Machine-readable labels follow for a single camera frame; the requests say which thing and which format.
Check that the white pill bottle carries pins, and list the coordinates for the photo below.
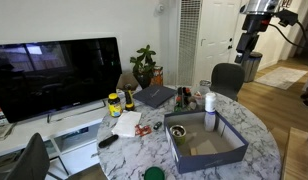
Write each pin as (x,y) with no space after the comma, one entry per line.
(210,117)

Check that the red sauce packets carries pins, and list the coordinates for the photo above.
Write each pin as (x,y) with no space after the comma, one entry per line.
(142,130)

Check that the white paper napkin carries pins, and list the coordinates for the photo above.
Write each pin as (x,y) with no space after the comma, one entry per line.
(126,123)

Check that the dark blue open box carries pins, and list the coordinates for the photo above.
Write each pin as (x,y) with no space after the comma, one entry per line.
(203,149)

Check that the patterned area rug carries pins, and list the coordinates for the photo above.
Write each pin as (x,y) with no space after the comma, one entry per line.
(281,77)

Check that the white door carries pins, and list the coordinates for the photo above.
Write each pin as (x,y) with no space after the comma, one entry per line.
(217,27)

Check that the dark grey chair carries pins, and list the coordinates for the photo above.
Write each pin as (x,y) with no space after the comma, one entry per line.
(227,79)

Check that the green potted plant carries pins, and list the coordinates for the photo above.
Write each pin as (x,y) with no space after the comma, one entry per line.
(143,66)

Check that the clear plastic cup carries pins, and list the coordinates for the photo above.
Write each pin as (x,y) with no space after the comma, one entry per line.
(204,87)

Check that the black flat television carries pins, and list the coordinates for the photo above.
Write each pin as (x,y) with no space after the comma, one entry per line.
(43,77)

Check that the yellow vitamin bottle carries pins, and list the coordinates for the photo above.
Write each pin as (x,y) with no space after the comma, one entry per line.
(114,105)

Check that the grey trash can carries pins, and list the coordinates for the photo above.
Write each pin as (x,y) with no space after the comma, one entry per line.
(251,66)

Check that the green jar lid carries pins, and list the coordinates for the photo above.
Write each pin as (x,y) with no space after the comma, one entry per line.
(154,173)

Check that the white tv stand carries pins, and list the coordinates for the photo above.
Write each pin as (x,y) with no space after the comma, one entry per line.
(70,138)

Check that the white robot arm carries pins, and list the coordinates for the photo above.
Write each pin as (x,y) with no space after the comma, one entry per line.
(259,7)

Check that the black remote control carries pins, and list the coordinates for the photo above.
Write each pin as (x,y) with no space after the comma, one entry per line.
(108,141)

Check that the black key fob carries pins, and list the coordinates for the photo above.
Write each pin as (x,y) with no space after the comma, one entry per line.
(157,125)

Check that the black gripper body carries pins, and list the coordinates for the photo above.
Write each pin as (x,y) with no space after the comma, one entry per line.
(253,24)

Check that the clear acrylic organizer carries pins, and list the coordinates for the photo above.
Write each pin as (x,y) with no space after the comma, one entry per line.
(188,101)

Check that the green tin can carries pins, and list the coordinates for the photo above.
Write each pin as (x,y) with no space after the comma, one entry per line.
(179,134)

